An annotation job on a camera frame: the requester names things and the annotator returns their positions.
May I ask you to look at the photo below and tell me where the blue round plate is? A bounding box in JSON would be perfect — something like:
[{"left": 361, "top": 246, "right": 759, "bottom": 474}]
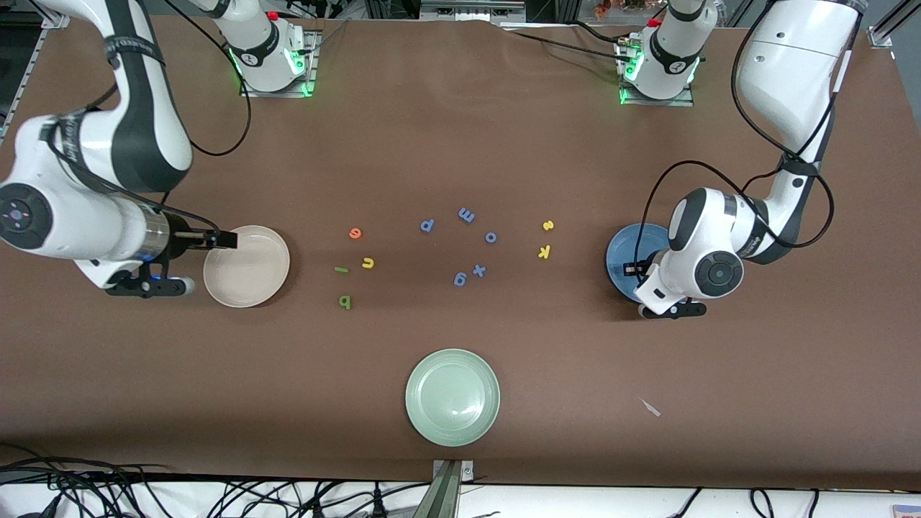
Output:
[{"left": 606, "top": 223, "right": 677, "bottom": 303}]

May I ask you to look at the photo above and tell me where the beige round plate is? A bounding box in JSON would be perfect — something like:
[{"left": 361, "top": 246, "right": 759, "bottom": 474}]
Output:
[{"left": 203, "top": 225, "right": 291, "bottom": 309}]

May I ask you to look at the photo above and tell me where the brown table cover sheet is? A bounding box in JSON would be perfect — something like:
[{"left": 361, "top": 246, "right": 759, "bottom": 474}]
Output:
[{"left": 0, "top": 13, "right": 921, "bottom": 494}]

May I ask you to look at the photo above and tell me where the pale green round plate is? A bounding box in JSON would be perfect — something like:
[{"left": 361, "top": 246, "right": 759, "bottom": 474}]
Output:
[{"left": 405, "top": 349, "right": 502, "bottom": 447}]

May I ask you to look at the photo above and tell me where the orange background object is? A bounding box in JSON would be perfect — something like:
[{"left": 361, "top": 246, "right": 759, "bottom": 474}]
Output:
[{"left": 594, "top": 0, "right": 648, "bottom": 19}]

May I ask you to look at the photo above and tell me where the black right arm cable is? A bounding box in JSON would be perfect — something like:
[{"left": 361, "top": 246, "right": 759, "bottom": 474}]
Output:
[{"left": 43, "top": 0, "right": 253, "bottom": 238}]

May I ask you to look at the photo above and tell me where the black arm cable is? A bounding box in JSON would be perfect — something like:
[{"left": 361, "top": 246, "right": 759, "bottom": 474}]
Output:
[
  {"left": 633, "top": 0, "right": 864, "bottom": 281},
  {"left": 43, "top": 0, "right": 253, "bottom": 238}
]

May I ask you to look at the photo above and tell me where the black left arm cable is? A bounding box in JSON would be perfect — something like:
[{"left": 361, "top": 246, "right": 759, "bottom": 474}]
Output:
[{"left": 633, "top": 0, "right": 864, "bottom": 281}]

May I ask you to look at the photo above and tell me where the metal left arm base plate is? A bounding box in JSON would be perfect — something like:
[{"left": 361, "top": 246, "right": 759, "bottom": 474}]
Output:
[{"left": 617, "top": 36, "right": 696, "bottom": 107}]

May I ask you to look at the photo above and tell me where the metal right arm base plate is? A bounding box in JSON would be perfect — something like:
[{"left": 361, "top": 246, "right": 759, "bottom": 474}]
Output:
[{"left": 239, "top": 29, "right": 321, "bottom": 98}]

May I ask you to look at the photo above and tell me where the black cable across cover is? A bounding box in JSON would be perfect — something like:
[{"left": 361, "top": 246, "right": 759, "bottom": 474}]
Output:
[{"left": 496, "top": 22, "right": 634, "bottom": 64}]

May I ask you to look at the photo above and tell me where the thin grey base cable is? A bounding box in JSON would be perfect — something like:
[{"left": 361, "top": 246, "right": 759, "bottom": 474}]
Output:
[{"left": 309, "top": 18, "right": 351, "bottom": 55}]

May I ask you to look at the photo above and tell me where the grey metal camera bracket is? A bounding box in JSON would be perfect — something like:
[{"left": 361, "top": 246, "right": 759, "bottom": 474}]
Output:
[{"left": 414, "top": 459, "right": 476, "bottom": 518}]

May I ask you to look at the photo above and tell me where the black floor cable tangle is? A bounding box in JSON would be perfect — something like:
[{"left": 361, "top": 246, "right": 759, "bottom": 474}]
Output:
[{"left": 0, "top": 445, "right": 432, "bottom": 518}]

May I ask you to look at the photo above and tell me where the grey metal frame bar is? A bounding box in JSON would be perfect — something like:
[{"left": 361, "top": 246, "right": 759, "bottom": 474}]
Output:
[{"left": 419, "top": 0, "right": 527, "bottom": 22}]

